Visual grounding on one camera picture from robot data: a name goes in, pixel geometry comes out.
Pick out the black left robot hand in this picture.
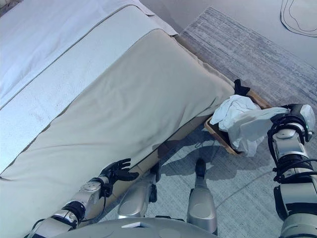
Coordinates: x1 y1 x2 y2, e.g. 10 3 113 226
100 158 139 186

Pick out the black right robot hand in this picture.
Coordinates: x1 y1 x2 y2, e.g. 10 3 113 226
271 105 302 124

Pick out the white t-shirt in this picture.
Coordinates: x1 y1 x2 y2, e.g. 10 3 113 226
226 106 289 158

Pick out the black garment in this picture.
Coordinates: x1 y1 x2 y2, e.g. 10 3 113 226
233 79 251 96

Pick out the white garment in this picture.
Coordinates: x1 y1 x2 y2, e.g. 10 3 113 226
210 95 261 131

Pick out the large bed with beige cover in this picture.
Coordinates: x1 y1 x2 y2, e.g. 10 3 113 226
0 28 236 236

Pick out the brown wicker basket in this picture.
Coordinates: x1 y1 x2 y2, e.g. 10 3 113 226
204 89 273 156

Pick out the silver left robot leg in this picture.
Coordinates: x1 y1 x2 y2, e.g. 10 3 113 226
117 163 161 219

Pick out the silver robot leg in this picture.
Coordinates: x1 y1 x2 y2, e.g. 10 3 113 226
187 158 218 235
117 163 161 219

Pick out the grey robot torso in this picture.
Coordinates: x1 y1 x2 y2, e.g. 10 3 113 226
49 215 216 238

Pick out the grey striped area rug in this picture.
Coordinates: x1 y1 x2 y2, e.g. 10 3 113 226
99 6 317 238

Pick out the silver right robot leg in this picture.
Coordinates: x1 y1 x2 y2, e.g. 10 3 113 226
187 158 218 235

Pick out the small white irregular rug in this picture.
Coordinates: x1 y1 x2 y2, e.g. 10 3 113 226
279 0 317 38

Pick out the white duvet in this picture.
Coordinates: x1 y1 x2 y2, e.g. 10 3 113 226
0 0 178 172

